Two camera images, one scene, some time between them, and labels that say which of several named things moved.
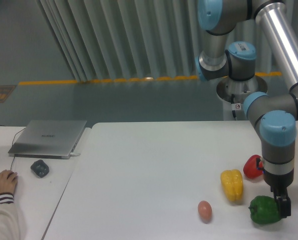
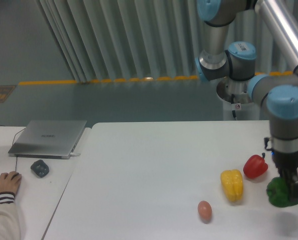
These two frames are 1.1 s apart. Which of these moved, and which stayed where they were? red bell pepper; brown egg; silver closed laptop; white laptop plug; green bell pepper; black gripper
Moved: green bell pepper; black gripper
Stayed: brown egg; red bell pepper; white laptop plug; silver closed laptop
